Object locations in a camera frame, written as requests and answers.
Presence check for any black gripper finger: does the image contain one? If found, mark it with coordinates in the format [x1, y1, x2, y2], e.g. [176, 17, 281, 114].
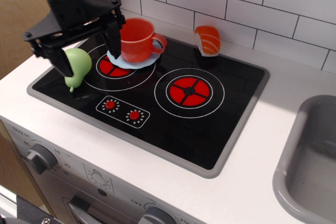
[102, 22, 121, 59]
[47, 48, 74, 77]

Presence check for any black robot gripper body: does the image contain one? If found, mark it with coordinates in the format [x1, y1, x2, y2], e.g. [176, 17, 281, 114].
[22, 0, 126, 51]

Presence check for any red plastic cup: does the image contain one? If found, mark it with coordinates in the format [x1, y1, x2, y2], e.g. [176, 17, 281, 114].
[120, 18, 167, 62]

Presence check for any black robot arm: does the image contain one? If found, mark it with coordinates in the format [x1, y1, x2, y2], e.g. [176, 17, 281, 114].
[23, 0, 125, 77]

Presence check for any light blue plate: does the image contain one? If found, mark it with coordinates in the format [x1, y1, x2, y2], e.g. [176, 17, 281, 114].
[107, 51, 161, 69]

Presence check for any green toy pear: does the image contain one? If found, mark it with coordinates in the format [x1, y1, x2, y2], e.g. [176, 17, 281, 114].
[64, 48, 92, 92]

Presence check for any left red stove button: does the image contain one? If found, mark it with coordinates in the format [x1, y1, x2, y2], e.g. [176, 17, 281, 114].
[105, 100, 116, 110]

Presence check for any red stove button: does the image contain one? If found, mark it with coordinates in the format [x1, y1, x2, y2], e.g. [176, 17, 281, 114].
[105, 100, 116, 110]
[129, 111, 141, 121]

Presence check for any right red stove button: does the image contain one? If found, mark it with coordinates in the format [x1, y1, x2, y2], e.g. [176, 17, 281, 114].
[129, 111, 141, 121]

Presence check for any salmon sushi toy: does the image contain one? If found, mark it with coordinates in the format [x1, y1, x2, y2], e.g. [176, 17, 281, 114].
[194, 26, 221, 57]

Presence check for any left grey timer knob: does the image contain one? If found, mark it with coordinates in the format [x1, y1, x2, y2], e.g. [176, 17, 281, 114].
[26, 144, 57, 175]

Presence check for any black toy stove top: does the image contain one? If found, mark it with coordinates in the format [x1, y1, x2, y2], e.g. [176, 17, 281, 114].
[27, 35, 270, 178]

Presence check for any right grey oven knob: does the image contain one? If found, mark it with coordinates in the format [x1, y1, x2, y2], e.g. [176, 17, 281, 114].
[139, 207, 176, 224]

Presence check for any grey toy sink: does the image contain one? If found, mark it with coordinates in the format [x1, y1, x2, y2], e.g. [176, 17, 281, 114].
[272, 95, 335, 223]

